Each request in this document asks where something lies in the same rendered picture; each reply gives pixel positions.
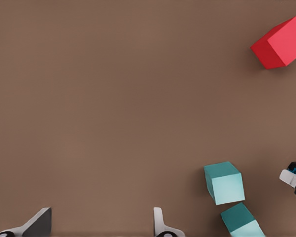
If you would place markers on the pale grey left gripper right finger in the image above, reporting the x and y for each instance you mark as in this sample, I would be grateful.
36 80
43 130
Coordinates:
159 222

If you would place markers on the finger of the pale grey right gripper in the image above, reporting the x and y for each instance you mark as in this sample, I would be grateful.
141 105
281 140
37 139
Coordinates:
288 177

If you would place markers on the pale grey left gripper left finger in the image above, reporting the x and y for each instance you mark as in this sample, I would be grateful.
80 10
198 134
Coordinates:
37 224

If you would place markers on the light teal cube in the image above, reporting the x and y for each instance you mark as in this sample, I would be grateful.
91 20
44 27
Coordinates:
227 187

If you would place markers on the dark teal cube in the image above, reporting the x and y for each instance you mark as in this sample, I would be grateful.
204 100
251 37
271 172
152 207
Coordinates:
241 219

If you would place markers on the red cube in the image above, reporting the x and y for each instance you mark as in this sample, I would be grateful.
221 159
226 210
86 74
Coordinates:
283 44

